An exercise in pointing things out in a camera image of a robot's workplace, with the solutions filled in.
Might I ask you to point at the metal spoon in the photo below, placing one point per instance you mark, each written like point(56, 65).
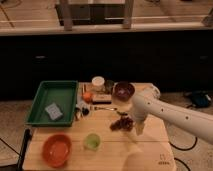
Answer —
point(102, 108)

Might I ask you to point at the dark small round object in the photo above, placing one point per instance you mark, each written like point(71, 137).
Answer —
point(85, 111)

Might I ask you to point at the wooden sticks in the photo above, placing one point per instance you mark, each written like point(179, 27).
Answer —
point(83, 88)

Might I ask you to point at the blue grey sponge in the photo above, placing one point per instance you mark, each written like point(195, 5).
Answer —
point(53, 111)

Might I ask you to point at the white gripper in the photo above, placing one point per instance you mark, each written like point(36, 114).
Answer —
point(139, 127)

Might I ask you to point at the dark bag on floor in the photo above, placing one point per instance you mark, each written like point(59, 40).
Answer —
point(199, 99)

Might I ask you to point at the red orange bowl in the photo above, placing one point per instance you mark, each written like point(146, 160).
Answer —
point(56, 150)

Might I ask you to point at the dark glass jar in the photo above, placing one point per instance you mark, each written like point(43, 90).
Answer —
point(109, 84)

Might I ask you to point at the wooden block brush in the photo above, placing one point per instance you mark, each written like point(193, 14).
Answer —
point(101, 99)

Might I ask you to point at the green cucumber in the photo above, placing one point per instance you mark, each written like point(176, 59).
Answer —
point(122, 113)

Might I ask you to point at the green plastic cup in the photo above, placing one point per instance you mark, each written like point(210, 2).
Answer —
point(92, 141)

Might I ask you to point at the dark purple bowl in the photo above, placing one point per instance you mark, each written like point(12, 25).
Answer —
point(124, 91)

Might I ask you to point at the small orange fruit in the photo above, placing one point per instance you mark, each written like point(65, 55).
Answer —
point(87, 97)

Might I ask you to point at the green plastic tray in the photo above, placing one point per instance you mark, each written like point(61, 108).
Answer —
point(62, 95)

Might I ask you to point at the white lidded jar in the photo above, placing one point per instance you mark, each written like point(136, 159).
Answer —
point(98, 83)

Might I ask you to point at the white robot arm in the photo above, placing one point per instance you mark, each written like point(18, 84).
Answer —
point(147, 101)

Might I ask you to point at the purple grape bunch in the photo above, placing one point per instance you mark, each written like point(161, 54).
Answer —
point(124, 123)

